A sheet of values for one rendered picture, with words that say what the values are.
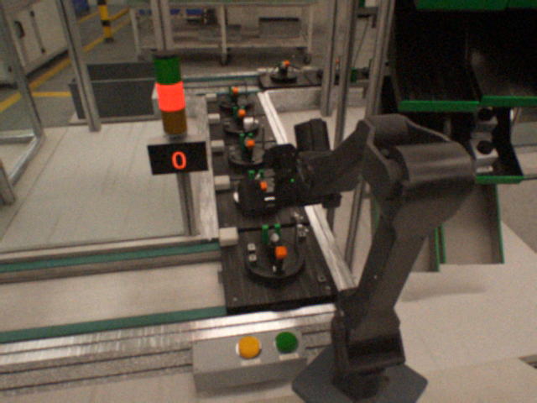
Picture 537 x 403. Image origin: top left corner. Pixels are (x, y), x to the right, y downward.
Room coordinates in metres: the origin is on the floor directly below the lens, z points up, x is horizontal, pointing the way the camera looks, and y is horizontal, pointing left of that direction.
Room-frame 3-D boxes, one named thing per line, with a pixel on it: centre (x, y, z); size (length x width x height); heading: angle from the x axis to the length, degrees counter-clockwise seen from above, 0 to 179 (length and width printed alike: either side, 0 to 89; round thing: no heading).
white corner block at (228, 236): (0.77, 0.10, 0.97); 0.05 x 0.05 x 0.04; 9
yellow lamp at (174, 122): (0.78, 0.19, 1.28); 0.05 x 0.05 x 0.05
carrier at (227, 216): (0.94, 0.03, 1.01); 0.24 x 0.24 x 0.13; 9
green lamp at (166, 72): (0.78, 0.19, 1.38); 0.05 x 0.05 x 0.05
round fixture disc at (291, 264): (0.69, -0.01, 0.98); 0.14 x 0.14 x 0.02
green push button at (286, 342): (0.48, -0.03, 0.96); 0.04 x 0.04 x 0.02
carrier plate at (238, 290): (0.69, -0.01, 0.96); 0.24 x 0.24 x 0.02; 9
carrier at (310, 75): (2.10, -0.32, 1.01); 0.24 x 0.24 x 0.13; 9
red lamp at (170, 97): (0.78, 0.19, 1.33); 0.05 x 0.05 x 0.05
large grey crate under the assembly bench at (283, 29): (6.30, -0.15, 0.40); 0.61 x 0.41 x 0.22; 91
